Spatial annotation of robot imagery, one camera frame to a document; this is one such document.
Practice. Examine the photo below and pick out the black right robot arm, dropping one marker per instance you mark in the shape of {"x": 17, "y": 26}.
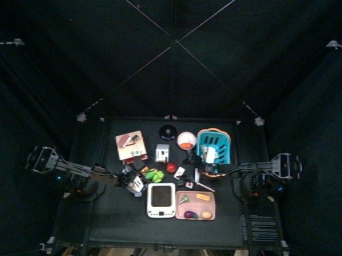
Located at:
{"x": 271, "y": 165}

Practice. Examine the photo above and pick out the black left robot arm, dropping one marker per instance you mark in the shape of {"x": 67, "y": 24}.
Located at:
{"x": 71, "y": 167}

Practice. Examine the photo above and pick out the red toy apple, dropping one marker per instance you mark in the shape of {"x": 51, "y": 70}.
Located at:
{"x": 171, "y": 167}

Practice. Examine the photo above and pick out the small orange toy piece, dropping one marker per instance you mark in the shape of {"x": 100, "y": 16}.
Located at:
{"x": 144, "y": 169}

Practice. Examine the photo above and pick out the small white red toy piece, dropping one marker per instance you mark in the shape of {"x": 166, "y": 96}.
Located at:
{"x": 188, "y": 184}

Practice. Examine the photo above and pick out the small white toy block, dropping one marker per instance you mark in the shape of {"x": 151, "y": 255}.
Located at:
{"x": 179, "y": 172}

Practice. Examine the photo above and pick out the white toy bottle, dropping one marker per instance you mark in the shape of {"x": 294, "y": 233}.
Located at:
{"x": 210, "y": 154}

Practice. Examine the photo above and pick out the white toy knife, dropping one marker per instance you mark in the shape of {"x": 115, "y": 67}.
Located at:
{"x": 206, "y": 187}

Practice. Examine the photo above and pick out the green toy pepper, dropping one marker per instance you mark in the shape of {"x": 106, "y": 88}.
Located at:
{"x": 155, "y": 175}

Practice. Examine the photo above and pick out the white handheld device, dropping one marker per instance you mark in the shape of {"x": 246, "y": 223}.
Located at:
{"x": 160, "y": 200}

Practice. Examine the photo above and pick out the white orange toy egg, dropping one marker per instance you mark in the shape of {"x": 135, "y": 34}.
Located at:
{"x": 186, "y": 140}

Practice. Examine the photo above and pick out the red box with picture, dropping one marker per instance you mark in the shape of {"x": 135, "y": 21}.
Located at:
{"x": 130, "y": 145}

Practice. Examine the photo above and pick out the orange toy cheese slice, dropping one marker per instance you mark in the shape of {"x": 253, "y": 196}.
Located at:
{"x": 202, "y": 197}

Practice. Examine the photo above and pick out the blue basket orange rim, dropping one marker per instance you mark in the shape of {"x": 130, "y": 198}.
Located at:
{"x": 218, "y": 141}

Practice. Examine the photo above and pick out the green toy vegetable piece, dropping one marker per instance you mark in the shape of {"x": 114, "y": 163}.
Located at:
{"x": 183, "y": 199}

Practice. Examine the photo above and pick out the black round bowl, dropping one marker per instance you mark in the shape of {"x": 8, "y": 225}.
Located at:
{"x": 167, "y": 132}

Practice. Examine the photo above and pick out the pink plastic tray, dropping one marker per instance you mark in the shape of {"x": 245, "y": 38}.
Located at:
{"x": 195, "y": 209}

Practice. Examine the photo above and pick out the purple toy eggplant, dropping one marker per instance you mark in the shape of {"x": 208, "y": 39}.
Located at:
{"x": 190, "y": 214}

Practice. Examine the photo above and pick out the tan toy ball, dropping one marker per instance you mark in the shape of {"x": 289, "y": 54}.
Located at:
{"x": 206, "y": 214}

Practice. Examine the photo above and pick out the white printed label sticker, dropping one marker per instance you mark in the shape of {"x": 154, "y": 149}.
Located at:
{"x": 262, "y": 229}

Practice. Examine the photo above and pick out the metal frame clamp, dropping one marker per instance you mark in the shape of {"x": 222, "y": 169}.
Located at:
{"x": 333, "y": 43}
{"x": 16, "y": 42}
{"x": 82, "y": 117}
{"x": 170, "y": 117}
{"x": 259, "y": 121}

